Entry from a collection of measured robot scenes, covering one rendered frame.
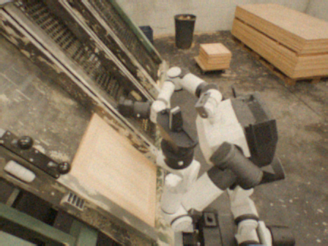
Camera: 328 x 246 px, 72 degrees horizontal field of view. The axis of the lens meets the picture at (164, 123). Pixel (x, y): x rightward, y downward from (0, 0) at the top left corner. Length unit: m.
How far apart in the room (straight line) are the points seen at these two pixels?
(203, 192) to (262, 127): 0.33
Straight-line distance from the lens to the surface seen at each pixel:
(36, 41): 1.08
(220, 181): 0.81
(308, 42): 4.22
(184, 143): 0.49
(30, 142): 0.65
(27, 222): 0.84
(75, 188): 0.84
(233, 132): 0.88
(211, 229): 1.95
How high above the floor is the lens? 1.92
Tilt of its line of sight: 39 degrees down
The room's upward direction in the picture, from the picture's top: straight up
